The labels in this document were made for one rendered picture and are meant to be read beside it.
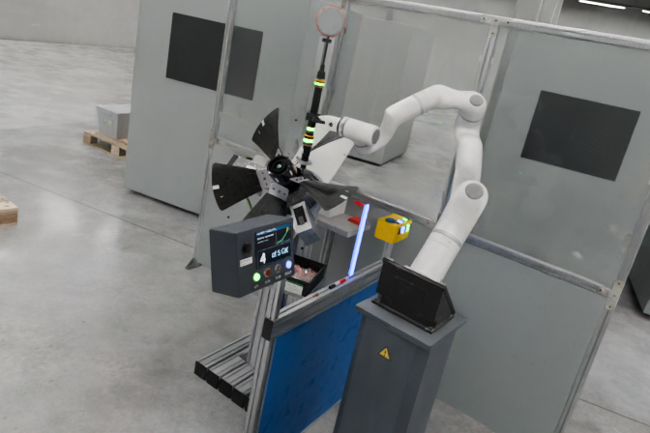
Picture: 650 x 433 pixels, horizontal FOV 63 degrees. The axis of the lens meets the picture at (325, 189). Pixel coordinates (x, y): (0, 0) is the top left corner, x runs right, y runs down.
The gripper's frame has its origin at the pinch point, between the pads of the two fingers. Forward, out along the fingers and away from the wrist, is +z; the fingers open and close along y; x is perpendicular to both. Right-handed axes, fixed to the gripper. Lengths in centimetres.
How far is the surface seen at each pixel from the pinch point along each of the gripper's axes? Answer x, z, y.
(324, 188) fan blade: -27.8, -14.3, -2.1
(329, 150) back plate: -20.5, 10.5, 35.0
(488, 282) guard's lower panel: -67, -76, 70
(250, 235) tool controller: -23, -40, -78
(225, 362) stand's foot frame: -140, 25, 1
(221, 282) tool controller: -38, -37, -83
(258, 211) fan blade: -43.0, 6.3, -17.7
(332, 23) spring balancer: 40, 38, 57
